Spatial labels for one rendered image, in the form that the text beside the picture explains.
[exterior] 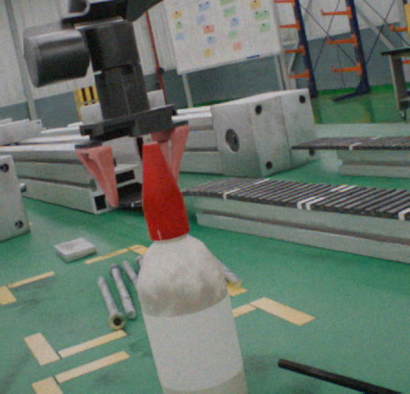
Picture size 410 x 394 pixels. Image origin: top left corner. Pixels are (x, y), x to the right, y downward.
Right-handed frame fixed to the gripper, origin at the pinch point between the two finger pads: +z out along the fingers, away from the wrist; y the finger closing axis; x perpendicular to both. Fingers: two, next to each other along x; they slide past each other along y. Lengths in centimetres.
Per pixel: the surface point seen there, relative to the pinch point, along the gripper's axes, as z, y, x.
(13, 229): 1.1, 14.8, -6.8
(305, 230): 0.9, 1.9, 31.3
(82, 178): -2.6, 4.9, -6.2
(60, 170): -3.3, 4.8, -14.4
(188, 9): -84, -340, -538
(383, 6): -67, -828, -698
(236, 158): -0.3, -14.2, -0.9
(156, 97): -9.4, -23.0, -36.9
